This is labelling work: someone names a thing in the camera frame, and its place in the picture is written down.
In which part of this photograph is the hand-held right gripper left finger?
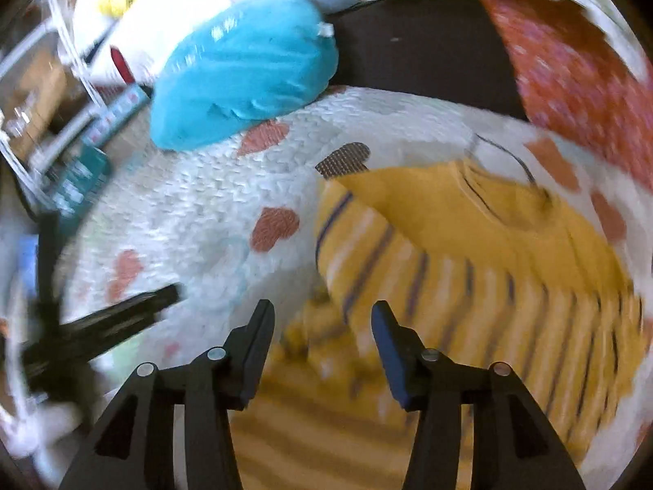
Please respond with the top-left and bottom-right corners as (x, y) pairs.
(58, 299), (276, 490)

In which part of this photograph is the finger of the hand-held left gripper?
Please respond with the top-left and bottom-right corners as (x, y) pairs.
(20, 283), (183, 376)

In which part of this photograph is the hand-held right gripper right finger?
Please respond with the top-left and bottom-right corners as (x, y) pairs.
(371, 300), (587, 490)

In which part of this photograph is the yellow striped small shirt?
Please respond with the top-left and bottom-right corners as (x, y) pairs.
(229, 159), (648, 490)

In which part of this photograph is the white quilted heart-print blanket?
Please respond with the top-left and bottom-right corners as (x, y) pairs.
(51, 85), (644, 481)

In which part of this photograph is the teal box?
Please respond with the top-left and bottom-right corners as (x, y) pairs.
(46, 144), (113, 225)

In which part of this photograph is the white metal rack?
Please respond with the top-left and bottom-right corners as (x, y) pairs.
(0, 0), (133, 200)

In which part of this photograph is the blue plush pillow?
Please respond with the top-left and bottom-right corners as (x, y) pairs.
(149, 0), (340, 152)

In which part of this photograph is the dark brown cushion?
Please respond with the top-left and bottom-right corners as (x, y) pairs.
(326, 0), (529, 122)

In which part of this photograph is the white and yellow plush toy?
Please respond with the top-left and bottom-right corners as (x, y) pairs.
(71, 0), (271, 87)

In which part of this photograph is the red floral cloth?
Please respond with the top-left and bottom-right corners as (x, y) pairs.
(480, 0), (653, 192)

